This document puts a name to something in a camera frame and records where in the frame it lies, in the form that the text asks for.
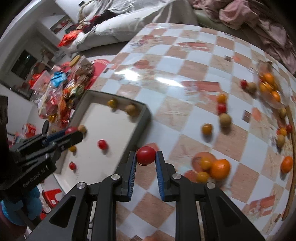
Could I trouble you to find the red cherry tomato cluster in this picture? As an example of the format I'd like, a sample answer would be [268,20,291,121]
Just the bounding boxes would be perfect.
[217,103,227,115]
[136,146,156,166]
[65,126,78,135]

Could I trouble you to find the yellow tomato tray bottom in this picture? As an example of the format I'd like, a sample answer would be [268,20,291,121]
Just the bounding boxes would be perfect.
[68,146,77,152]

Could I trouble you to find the small longan tray left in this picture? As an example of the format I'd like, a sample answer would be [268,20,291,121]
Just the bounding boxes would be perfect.
[77,125,87,134]

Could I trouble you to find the red gift box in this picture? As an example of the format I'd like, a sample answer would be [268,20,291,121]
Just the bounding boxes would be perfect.
[40,188,64,220]

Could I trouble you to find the yellow tomato below orange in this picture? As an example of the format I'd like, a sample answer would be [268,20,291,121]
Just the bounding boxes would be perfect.
[196,172,210,184]

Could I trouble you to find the orange near table edge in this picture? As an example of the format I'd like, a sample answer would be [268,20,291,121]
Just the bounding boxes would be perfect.
[210,159,231,181]

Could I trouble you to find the snack bags pile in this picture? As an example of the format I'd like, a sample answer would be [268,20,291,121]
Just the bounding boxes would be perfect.
[34,55,95,128]

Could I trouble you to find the yellow tomato beside orange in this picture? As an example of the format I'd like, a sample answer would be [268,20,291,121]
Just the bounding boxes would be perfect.
[200,157,212,171]

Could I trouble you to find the shallow cardboard box tray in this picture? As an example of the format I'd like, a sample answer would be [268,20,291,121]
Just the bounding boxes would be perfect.
[54,90,151,192]

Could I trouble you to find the curved wooden stick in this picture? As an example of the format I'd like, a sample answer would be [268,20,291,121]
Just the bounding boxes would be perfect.
[281,105,295,221]

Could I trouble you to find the large orange on table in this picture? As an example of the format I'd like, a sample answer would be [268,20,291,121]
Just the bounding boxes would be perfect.
[280,156,293,174]

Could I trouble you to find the brown longan in tray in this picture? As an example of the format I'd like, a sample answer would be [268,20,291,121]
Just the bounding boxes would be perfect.
[125,104,137,116]

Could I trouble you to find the yellow cherry tomato right group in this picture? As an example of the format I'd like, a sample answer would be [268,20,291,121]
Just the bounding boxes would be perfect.
[280,128,287,136]

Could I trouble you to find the grey white bedding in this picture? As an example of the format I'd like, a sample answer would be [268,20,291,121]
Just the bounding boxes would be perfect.
[67,1,198,53]

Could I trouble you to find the clear glass fruit bowl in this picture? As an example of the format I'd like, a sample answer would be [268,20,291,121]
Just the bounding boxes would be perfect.
[254,60,290,109]

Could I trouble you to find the oranges inside bowl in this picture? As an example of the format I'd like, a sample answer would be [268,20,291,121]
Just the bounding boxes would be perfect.
[259,72,281,102]

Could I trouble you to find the pink clothes pile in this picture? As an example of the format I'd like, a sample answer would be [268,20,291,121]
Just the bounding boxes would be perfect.
[189,1,295,75]

